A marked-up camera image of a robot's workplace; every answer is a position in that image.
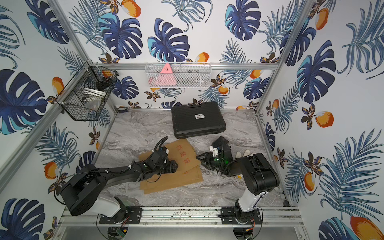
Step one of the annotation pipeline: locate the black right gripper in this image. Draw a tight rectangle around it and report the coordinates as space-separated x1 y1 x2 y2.
196 151 224 170

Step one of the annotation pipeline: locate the brown kraft file bag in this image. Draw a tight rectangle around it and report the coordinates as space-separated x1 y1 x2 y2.
143 139 197 182

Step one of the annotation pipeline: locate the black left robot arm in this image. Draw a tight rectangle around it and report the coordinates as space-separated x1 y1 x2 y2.
60 137 178 223

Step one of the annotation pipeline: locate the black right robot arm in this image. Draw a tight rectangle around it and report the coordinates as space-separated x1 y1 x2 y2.
196 136 280 225

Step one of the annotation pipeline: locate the brown file bag stack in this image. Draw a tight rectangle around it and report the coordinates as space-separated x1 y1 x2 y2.
140 158 203 195

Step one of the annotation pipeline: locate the white work glove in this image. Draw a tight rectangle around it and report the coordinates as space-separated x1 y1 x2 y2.
236 149 256 159

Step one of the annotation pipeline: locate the black plastic tool case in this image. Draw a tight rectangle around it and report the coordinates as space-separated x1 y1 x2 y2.
171 102 227 139

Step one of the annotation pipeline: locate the black round tape roll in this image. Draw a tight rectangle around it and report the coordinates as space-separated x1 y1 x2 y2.
117 106 128 113

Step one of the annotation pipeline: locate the pink triangular item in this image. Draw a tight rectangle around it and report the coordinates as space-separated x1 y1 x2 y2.
149 63 177 87

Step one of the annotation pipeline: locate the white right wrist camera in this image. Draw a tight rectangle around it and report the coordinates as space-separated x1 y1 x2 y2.
210 146 220 157

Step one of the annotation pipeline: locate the clear wall shelf basket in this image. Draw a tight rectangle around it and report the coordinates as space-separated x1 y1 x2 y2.
145 62 212 88

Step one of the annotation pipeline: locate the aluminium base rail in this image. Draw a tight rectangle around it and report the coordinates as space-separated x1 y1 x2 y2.
59 205 304 228

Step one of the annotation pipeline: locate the black wire basket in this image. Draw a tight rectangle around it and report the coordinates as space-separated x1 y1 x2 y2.
55 62 119 122

